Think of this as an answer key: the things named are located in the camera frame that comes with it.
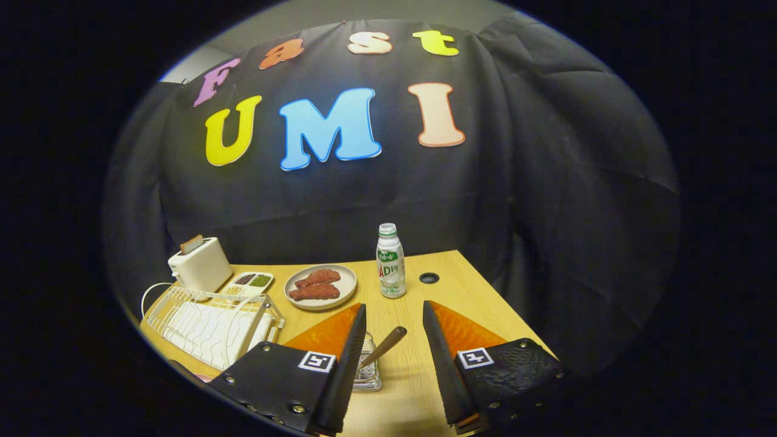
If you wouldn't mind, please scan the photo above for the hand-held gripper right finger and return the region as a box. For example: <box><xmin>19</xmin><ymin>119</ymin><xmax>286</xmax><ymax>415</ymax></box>
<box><xmin>422</xmin><ymin>300</ymin><xmax>568</xmax><ymax>435</ymax></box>

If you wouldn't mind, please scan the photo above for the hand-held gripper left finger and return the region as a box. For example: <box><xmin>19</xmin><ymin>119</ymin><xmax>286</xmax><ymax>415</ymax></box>
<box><xmin>209</xmin><ymin>303</ymin><xmax>368</xmax><ymax>436</ymax></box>

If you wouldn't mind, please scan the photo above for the metal wire basket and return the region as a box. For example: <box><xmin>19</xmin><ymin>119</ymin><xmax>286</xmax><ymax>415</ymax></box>
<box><xmin>352</xmin><ymin>331</ymin><xmax>384</xmax><ymax>392</ymax></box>

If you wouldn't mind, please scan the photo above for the wooden handled spoon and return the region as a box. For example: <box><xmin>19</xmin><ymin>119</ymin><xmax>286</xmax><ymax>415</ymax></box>
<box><xmin>358</xmin><ymin>326</ymin><xmax>409</xmax><ymax>372</ymax></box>

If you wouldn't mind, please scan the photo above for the white wire dish rack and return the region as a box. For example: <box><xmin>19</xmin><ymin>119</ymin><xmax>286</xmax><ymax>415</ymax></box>
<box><xmin>141</xmin><ymin>282</ymin><xmax>286</xmax><ymax>372</ymax></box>

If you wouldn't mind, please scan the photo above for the beige round plate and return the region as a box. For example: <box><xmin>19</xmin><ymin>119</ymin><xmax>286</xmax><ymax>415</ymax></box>
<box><xmin>283</xmin><ymin>263</ymin><xmax>358</xmax><ymax>312</ymax></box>

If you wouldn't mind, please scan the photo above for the white divided dish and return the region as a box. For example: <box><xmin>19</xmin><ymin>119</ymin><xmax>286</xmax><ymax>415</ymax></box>
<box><xmin>220</xmin><ymin>271</ymin><xmax>275</xmax><ymax>301</ymax></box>

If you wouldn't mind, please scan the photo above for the red meat slice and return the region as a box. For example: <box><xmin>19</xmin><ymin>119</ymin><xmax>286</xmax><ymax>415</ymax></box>
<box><xmin>289</xmin><ymin>283</ymin><xmax>341</xmax><ymax>302</ymax></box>
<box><xmin>295</xmin><ymin>269</ymin><xmax>342</xmax><ymax>288</ymax></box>

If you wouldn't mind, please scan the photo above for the white bottle green label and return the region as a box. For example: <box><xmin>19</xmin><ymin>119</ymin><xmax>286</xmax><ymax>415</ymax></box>
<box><xmin>376</xmin><ymin>223</ymin><xmax>407</xmax><ymax>299</ymax></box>

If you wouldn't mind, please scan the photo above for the white drip tray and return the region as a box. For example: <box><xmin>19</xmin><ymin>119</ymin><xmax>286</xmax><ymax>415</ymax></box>
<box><xmin>164</xmin><ymin>300</ymin><xmax>274</xmax><ymax>359</ymax></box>

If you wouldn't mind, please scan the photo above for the white toaster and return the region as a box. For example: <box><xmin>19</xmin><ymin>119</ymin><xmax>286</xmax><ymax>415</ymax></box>
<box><xmin>168</xmin><ymin>237</ymin><xmax>234</xmax><ymax>294</ymax></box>

